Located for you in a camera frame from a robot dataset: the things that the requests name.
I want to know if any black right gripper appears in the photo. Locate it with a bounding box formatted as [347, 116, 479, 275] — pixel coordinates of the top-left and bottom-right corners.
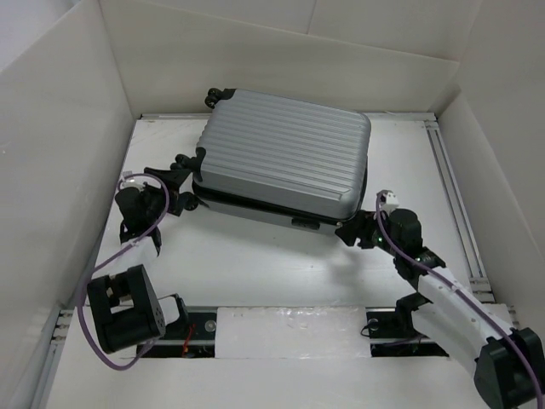
[333, 209, 401, 257]

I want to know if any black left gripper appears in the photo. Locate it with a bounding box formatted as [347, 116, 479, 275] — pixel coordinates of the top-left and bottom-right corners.
[140, 169, 190, 224]

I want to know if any grey hard-shell suitcase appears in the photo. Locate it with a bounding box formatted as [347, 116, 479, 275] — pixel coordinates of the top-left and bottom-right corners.
[170, 88, 371, 232]

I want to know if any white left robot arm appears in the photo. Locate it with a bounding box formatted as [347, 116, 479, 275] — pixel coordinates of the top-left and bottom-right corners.
[83, 167, 194, 354]

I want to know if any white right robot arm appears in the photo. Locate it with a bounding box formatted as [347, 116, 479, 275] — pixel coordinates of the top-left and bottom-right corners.
[336, 209, 544, 408]

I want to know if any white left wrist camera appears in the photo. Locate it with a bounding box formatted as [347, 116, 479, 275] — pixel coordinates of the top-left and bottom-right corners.
[117, 170, 146, 192]

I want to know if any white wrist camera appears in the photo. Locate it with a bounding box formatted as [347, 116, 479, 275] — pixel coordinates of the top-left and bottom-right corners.
[377, 190, 399, 214]
[117, 170, 146, 192]

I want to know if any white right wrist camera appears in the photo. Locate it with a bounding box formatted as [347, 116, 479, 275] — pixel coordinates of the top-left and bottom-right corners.
[377, 190, 399, 214]

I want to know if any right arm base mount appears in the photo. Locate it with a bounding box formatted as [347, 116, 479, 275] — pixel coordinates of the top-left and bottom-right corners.
[360, 299, 449, 358]

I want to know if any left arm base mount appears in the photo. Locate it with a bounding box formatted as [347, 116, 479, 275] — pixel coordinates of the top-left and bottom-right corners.
[143, 307, 217, 359]

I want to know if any aluminium rail frame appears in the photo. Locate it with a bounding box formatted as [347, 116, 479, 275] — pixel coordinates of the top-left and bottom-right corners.
[32, 111, 529, 409]

